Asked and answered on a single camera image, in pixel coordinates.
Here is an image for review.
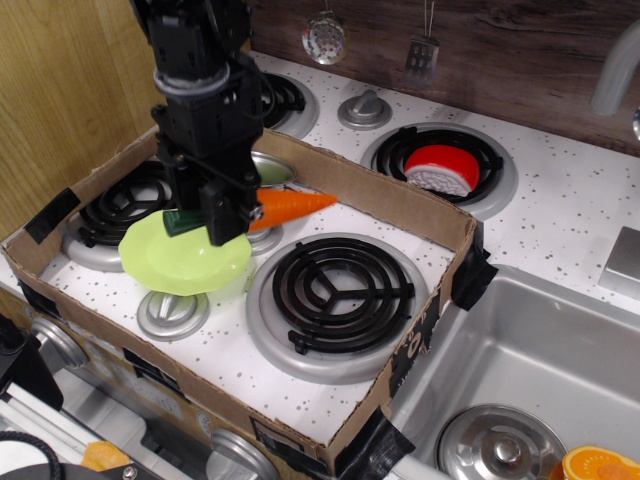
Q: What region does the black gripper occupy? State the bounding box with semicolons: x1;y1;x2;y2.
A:
152;64;263;246

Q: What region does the orange toy carrot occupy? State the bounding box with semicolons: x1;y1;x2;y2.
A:
162;188;339;239

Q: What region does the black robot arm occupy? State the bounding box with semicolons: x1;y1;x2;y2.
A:
131;1;264;246

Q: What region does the light green plastic plate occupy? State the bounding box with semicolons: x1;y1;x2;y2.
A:
118;211;252;296

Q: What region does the small steel pot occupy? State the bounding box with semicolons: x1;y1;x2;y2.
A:
251;151;297;188

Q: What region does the back left black burner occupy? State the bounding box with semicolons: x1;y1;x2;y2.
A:
262;73;319;140

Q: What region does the black burner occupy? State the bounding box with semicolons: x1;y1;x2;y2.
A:
262;73;319;140
246;233;431;385
62;158;175;273
360;122;518;221

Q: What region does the front silver stove knob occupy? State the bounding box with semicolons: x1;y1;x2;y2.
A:
137;292;209;342

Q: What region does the front left black burner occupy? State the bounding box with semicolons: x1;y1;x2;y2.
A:
62;158;175;273

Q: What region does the front right black burner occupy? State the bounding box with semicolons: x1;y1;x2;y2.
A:
246;233;431;385

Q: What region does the back silver stove knob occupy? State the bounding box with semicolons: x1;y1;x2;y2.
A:
337;89;392;131

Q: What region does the hanging silver strainer ladle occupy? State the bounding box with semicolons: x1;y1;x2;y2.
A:
301;1;350;66

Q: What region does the brown cardboard fence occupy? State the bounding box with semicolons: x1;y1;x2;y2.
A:
2;132;477;479

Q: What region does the silver oven knob left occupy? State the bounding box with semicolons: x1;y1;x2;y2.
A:
31;317;89;374

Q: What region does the silver oven knob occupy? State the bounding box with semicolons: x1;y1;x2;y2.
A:
31;317;89;374
205;428;280;480

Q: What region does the red white toy cheese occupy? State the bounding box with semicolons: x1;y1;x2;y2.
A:
404;145;481;197

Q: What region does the hanging silver spatula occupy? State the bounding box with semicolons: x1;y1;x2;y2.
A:
403;1;440;87

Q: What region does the silver oven knob right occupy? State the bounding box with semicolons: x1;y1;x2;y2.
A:
205;428;280;480

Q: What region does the back right black burner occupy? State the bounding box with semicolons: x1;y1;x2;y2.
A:
360;122;518;221

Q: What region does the steel sink basin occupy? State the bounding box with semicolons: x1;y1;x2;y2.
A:
390;267;639;479

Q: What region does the silver pot lid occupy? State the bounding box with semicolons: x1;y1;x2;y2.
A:
434;404;567;479

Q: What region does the silver faucet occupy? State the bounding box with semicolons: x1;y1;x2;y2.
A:
590;20;639;117

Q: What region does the orange slice toy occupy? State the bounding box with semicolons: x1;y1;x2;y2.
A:
549;446;639;480

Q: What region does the black cable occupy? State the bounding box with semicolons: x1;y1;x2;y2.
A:
0;430;64;480

